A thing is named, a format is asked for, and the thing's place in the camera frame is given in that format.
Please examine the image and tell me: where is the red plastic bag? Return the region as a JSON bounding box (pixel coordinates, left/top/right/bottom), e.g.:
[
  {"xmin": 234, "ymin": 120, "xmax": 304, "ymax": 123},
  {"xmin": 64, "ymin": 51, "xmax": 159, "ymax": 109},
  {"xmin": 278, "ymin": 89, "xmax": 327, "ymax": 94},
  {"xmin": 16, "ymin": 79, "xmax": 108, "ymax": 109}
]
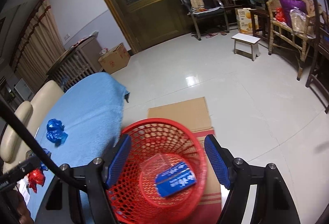
[{"xmin": 27, "ymin": 168, "xmax": 45, "ymax": 193}]

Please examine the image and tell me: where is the blue plastic bag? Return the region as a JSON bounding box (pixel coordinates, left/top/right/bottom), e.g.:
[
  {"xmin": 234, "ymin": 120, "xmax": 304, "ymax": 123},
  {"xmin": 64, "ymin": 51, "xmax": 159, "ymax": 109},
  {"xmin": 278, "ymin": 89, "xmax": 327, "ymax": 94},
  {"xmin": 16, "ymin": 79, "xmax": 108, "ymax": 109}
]
[{"xmin": 46, "ymin": 119, "xmax": 68, "ymax": 147}]

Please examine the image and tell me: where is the blue carton box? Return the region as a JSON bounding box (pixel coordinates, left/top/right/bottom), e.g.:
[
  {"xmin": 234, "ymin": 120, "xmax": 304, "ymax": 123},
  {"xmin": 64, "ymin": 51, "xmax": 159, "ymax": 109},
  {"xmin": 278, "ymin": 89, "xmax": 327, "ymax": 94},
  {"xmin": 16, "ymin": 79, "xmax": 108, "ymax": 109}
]
[{"xmin": 154, "ymin": 162, "xmax": 197, "ymax": 198}]

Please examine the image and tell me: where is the red plastic trash basket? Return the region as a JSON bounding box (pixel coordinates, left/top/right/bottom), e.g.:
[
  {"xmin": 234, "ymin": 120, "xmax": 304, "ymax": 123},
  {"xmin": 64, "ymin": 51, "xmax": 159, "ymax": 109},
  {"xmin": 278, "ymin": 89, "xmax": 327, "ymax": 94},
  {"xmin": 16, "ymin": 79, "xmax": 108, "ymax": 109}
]
[{"xmin": 107, "ymin": 118, "xmax": 207, "ymax": 223}]

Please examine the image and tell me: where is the beige leather sofa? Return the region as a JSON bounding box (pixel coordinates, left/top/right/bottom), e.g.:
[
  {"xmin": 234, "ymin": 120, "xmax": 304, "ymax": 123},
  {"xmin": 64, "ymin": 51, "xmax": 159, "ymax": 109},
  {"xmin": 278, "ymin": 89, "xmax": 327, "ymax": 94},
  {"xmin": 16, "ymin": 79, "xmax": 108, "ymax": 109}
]
[{"xmin": 1, "ymin": 80, "xmax": 64, "ymax": 173}]

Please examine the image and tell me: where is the blue tablecloth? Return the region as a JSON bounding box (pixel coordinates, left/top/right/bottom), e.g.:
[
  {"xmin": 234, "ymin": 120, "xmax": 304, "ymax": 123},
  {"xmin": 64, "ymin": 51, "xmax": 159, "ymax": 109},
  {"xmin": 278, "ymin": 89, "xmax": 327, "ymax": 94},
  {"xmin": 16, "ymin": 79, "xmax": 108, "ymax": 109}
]
[{"xmin": 24, "ymin": 72, "xmax": 131, "ymax": 224}]

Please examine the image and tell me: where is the flat brown cardboard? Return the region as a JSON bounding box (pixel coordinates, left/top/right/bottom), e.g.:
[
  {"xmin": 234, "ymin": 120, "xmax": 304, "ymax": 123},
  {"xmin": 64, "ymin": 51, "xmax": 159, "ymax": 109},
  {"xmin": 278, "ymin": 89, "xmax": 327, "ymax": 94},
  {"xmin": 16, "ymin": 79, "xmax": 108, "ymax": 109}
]
[{"xmin": 148, "ymin": 97, "xmax": 221, "ymax": 218}]

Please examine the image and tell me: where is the beige striped curtain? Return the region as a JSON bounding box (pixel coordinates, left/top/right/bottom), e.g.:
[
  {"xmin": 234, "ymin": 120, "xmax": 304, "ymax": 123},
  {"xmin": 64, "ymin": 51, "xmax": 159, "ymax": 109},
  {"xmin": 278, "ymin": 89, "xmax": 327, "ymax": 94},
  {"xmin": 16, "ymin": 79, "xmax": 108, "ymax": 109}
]
[{"xmin": 9, "ymin": 0, "xmax": 65, "ymax": 92}]

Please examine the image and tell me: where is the brown cardboard box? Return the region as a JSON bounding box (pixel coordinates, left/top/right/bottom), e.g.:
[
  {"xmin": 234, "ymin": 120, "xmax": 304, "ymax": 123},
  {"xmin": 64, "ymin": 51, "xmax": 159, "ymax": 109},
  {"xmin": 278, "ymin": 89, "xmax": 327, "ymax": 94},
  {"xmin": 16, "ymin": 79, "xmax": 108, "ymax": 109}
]
[{"xmin": 98, "ymin": 43, "xmax": 131, "ymax": 74}]

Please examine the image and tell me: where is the white small stool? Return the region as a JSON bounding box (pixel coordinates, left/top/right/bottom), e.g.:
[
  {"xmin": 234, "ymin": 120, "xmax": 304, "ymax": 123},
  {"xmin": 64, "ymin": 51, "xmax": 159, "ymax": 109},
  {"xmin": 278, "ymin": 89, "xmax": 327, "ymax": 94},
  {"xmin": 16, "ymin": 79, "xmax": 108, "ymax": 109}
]
[{"xmin": 231, "ymin": 33, "xmax": 260, "ymax": 61}]

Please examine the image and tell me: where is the wicker chair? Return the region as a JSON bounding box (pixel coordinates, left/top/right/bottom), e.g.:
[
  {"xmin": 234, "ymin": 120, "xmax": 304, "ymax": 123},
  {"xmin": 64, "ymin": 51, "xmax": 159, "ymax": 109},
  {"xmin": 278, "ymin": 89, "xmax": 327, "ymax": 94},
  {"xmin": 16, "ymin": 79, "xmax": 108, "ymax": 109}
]
[{"xmin": 266, "ymin": 0, "xmax": 321, "ymax": 80}]

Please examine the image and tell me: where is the orange printed carton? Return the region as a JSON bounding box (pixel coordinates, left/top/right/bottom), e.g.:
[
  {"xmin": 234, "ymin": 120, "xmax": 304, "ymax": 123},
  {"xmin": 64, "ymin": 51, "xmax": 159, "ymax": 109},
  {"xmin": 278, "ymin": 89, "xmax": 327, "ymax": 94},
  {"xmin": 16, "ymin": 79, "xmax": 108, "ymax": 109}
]
[{"xmin": 235, "ymin": 8, "xmax": 259, "ymax": 35}]

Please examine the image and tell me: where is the black armchair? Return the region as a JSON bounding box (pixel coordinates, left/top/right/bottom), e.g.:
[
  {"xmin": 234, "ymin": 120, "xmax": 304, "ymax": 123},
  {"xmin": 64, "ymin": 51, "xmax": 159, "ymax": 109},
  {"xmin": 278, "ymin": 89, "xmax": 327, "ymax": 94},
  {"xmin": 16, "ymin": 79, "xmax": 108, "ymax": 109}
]
[{"xmin": 180, "ymin": 0, "xmax": 230, "ymax": 41}]

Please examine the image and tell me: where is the purple cushion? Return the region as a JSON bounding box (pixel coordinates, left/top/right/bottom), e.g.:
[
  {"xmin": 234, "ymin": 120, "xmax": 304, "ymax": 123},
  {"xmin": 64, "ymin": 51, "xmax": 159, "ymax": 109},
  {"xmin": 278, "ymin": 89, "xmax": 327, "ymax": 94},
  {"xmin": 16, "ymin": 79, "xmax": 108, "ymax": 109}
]
[{"xmin": 279, "ymin": 0, "xmax": 307, "ymax": 27}]

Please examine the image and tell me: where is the black cable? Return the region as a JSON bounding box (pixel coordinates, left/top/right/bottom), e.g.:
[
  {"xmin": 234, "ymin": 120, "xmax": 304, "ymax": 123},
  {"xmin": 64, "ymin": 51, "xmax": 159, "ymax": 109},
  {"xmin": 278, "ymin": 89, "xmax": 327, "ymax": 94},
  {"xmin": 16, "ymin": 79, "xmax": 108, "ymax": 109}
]
[{"xmin": 0, "ymin": 98, "xmax": 88, "ymax": 192}]

